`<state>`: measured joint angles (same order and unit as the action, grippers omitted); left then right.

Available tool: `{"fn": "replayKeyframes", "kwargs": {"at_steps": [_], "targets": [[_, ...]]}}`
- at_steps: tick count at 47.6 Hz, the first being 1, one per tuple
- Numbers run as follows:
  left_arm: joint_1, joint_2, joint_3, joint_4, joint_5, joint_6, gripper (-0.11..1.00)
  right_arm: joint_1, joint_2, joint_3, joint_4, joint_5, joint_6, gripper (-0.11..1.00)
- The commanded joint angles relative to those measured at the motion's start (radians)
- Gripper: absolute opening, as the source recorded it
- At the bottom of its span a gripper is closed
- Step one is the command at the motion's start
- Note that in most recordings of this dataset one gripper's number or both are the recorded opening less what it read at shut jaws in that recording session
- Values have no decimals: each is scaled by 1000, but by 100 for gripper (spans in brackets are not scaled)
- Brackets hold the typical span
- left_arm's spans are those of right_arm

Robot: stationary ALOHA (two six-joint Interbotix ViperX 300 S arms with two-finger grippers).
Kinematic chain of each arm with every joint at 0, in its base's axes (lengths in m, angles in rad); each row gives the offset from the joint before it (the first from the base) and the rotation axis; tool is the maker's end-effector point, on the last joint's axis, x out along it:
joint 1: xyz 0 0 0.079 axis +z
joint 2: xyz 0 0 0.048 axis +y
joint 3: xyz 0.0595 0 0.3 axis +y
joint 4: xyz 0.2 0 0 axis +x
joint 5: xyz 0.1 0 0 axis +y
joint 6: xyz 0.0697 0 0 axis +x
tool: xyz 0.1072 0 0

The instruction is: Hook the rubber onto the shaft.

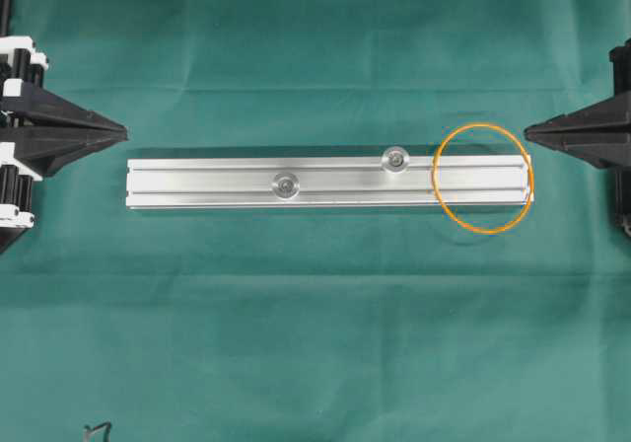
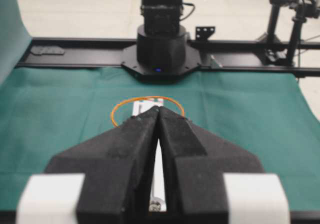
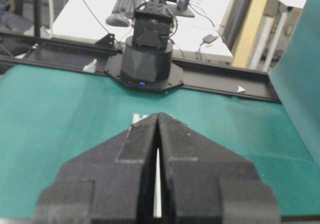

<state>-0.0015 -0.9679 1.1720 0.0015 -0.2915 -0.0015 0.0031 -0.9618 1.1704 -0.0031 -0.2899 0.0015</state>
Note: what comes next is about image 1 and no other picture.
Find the silver aluminium extrusion rail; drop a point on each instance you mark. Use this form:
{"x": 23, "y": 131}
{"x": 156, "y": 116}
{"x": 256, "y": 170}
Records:
{"x": 327, "y": 182}

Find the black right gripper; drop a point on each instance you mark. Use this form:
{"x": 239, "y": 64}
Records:
{"x": 601, "y": 151}

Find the green table cloth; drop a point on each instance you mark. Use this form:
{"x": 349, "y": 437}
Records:
{"x": 318, "y": 325}

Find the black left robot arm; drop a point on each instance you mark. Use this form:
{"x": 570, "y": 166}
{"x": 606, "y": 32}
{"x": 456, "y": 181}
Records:
{"x": 41, "y": 132}

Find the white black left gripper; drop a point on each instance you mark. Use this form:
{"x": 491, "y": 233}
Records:
{"x": 27, "y": 158}

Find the orange rubber band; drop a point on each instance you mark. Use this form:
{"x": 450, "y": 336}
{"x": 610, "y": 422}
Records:
{"x": 524, "y": 211}

